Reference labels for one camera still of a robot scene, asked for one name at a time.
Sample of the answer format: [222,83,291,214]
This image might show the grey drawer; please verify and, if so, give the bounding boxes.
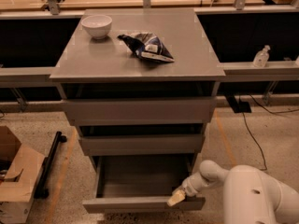
[79,134,205,156]
[63,97,216,126]
[83,154,206,214]

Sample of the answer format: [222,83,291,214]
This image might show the black power adapter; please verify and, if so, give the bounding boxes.
[226,96,251,113]

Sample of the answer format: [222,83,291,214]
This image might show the grey middle drawer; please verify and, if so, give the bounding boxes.
[79,134,205,156]

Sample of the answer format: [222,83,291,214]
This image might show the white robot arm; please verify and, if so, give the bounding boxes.
[167,160,299,224]

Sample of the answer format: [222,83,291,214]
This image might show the black metal bar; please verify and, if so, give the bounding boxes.
[34,132,67,199]

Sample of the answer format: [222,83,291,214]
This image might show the clear sanitizer bottle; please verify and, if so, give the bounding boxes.
[253,45,270,67]

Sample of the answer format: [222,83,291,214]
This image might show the grey drawer cabinet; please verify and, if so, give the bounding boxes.
[50,7,227,179]

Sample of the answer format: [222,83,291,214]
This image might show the black floor cable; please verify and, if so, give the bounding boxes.
[239,93,299,172]

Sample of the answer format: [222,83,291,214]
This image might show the blue chip bag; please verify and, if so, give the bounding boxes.
[118,32,175,63]

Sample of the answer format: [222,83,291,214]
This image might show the white ceramic bowl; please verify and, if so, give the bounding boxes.
[81,15,112,39]

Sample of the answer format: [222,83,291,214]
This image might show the grey top drawer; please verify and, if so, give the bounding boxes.
[63,97,216,126]

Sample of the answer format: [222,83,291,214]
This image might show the grey bottom drawer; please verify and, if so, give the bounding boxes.
[83,154,206,214]

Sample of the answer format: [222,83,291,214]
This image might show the grey metal rail frame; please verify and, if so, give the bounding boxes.
[0,0,299,89]

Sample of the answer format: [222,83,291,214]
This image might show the cardboard box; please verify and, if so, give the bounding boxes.
[0,126,45,224]

